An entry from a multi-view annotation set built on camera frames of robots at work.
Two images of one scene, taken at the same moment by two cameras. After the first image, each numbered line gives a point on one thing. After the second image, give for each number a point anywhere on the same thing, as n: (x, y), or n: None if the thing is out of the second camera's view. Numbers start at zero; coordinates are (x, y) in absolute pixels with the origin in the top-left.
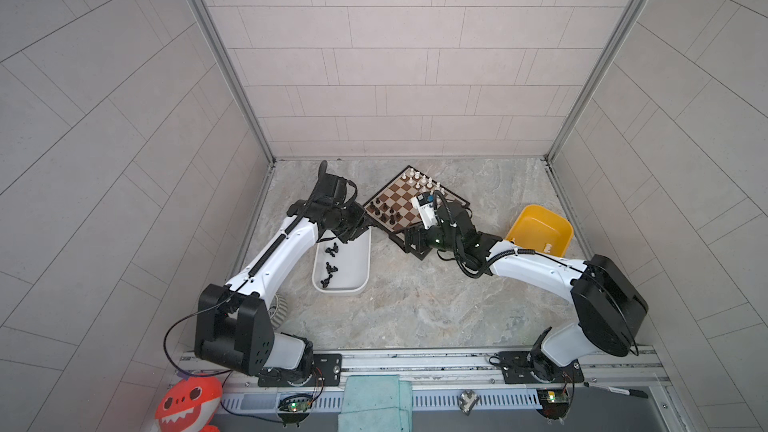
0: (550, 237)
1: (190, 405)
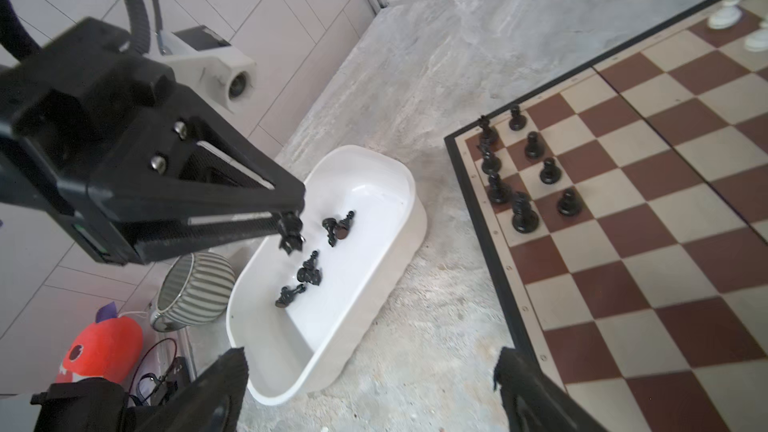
0: None
1: (109, 348)
